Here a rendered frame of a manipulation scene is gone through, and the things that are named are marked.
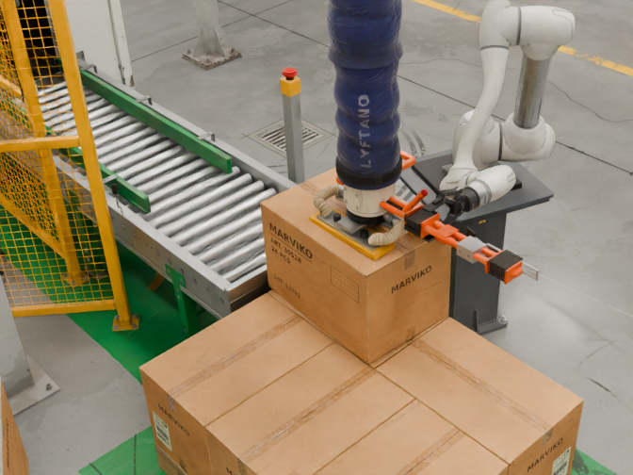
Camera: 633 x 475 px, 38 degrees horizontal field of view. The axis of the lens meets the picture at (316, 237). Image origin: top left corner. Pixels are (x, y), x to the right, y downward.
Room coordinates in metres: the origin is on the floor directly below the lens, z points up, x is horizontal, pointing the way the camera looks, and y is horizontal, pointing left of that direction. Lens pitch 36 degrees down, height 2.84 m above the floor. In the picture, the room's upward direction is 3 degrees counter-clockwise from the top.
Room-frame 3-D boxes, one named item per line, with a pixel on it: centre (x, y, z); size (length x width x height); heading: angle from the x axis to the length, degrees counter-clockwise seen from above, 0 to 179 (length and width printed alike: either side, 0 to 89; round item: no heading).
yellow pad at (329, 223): (2.62, -0.12, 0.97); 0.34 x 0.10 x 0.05; 39
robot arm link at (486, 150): (3.25, -0.66, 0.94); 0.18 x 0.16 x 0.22; 83
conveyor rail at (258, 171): (4.10, 0.60, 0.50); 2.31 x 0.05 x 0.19; 40
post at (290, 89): (3.76, 0.08, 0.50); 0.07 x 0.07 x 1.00; 40
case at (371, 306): (2.74, -0.14, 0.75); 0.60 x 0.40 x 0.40; 37
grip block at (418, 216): (2.49, -0.35, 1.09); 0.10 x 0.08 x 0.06; 129
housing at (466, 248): (2.32, -0.48, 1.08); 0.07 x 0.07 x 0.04; 39
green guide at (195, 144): (4.34, 0.87, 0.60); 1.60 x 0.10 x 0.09; 40
